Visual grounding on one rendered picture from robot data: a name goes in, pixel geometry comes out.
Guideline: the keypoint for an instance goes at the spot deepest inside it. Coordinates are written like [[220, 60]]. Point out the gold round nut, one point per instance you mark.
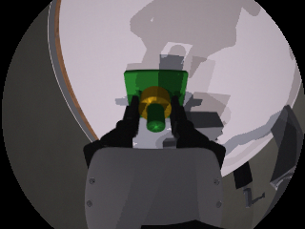
[[154, 94]]

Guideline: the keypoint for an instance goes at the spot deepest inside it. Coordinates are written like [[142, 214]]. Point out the green peg on square base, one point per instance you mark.
[[173, 81]]

